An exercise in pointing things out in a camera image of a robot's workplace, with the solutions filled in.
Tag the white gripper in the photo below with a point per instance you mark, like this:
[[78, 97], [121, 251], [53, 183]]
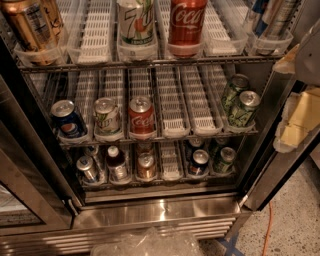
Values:
[[309, 61]]

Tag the red coke can shelf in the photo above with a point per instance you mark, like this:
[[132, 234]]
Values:
[[141, 113]]

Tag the green can front right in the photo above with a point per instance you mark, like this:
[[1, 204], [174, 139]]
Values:
[[242, 112]]

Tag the green can rear right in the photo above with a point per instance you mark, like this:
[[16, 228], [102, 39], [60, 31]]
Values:
[[237, 84]]

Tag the blue silver can top right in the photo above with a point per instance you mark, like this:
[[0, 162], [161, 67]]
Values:
[[268, 19]]

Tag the green can bottom right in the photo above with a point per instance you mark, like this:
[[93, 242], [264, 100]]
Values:
[[224, 160]]

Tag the blue can bottom shelf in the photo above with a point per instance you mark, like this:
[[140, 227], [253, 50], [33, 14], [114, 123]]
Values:
[[198, 162]]

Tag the red coca-cola can top shelf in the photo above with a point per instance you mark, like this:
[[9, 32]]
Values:
[[185, 27]]

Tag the brown can bottom shelf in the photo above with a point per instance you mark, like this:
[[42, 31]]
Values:
[[146, 166]]

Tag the white 7up can top shelf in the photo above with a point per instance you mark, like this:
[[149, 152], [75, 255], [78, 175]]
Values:
[[136, 21]]

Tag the stainless steel fridge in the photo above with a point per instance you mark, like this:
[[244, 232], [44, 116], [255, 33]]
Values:
[[188, 115]]

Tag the white green soda can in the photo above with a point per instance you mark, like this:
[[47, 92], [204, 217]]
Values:
[[107, 116]]

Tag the silver can bottom left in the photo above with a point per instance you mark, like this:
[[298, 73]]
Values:
[[86, 166]]

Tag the blue pepsi can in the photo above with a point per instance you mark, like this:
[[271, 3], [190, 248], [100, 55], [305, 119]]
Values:
[[68, 119]]

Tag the gold can top left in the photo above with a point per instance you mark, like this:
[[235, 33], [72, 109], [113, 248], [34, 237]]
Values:
[[37, 25]]

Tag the fridge glass door left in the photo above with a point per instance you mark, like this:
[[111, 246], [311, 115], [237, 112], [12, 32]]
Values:
[[33, 166]]

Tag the blue tape cross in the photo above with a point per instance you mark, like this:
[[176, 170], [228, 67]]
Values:
[[230, 246]]

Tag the dark bottle white cap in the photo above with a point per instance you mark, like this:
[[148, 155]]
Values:
[[116, 163]]

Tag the clear plastic bag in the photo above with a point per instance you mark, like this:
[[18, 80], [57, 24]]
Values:
[[150, 243]]

